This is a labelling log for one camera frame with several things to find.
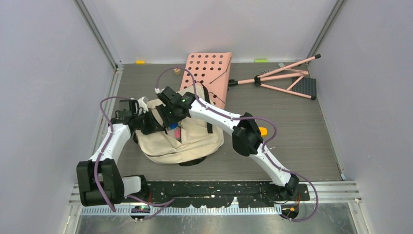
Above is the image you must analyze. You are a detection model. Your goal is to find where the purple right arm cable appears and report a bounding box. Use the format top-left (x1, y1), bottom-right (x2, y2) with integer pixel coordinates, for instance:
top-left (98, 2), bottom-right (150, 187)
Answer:
top-left (155, 67), bottom-right (319, 223)

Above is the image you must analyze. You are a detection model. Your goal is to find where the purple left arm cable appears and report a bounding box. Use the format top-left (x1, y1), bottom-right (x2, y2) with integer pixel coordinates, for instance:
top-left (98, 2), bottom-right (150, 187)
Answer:
top-left (94, 96), bottom-right (175, 221)

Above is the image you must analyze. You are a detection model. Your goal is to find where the yellow block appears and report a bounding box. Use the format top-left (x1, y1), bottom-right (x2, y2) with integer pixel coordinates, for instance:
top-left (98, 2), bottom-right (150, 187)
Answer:
top-left (135, 60), bottom-right (146, 65)

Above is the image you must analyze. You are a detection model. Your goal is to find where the beige canvas backpack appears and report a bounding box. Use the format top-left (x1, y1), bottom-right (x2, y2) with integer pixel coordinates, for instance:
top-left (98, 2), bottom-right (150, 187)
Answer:
top-left (133, 85), bottom-right (225, 167)

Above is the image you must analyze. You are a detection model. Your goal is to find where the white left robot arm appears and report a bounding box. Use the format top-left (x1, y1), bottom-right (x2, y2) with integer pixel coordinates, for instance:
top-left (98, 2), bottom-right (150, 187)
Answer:
top-left (76, 97), bottom-right (152, 212)

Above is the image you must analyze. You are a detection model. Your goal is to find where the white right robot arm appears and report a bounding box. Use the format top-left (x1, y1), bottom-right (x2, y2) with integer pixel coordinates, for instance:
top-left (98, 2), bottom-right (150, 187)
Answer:
top-left (155, 87), bottom-right (300, 200)

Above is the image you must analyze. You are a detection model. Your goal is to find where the small wooden cube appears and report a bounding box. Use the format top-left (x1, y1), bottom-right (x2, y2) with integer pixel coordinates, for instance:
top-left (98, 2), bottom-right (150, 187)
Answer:
top-left (173, 68), bottom-right (182, 76)

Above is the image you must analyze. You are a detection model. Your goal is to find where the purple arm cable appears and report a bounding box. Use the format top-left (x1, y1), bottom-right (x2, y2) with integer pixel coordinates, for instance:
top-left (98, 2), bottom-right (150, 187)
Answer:
top-left (94, 96), bottom-right (175, 221)
top-left (155, 67), bottom-right (319, 223)

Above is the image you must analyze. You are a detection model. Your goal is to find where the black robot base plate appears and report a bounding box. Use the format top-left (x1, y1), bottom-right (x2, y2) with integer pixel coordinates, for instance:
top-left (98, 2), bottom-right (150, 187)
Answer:
top-left (133, 181), bottom-right (310, 208)

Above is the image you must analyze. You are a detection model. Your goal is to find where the orange yellow eraser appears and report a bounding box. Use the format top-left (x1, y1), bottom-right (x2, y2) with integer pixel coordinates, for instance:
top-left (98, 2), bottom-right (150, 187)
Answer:
top-left (259, 127), bottom-right (268, 137)

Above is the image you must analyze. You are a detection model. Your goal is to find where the pink perforated music stand tray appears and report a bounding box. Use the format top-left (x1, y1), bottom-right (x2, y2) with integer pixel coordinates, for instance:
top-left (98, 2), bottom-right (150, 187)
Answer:
top-left (185, 52), bottom-right (232, 109)

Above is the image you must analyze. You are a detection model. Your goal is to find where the green block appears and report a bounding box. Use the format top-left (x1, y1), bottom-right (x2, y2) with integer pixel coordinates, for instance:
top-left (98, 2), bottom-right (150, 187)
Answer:
top-left (254, 59), bottom-right (268, 63)

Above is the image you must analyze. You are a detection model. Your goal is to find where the grey lego strip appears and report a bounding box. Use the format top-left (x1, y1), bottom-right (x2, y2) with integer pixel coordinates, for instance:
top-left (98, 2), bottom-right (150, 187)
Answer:
top-left (261, 62), bottom-right (285, 75)

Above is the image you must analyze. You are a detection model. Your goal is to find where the pink folding tripod stand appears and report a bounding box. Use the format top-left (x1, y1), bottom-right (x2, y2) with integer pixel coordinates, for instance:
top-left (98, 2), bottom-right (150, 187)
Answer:
top-left (228, 54), bottom-right (321, 100)

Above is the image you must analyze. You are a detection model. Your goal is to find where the dark grey lego baseplate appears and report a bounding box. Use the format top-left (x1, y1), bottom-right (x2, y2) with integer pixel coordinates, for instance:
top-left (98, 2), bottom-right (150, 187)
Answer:
top-left (291, 77), bottom-right (317, 99)

